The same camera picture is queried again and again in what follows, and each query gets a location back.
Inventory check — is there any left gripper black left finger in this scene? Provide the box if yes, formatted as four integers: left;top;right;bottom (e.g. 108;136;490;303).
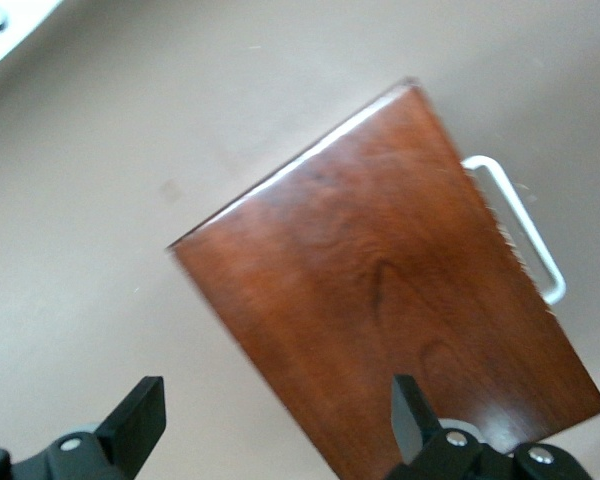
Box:
97;375;167;474

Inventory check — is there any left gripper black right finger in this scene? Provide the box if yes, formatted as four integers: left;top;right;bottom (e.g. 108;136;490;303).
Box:
389;374;444;464

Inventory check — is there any wooden drawer with white handle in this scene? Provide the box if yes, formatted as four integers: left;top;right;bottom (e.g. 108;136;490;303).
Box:
462;154;567;305

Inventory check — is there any dark brown wooden cabinet box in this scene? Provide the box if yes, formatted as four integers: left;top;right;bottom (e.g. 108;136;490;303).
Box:
167;77;600;480

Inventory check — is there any brown paper table cover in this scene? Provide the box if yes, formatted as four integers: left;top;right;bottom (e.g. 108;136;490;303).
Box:
0;0;600;480

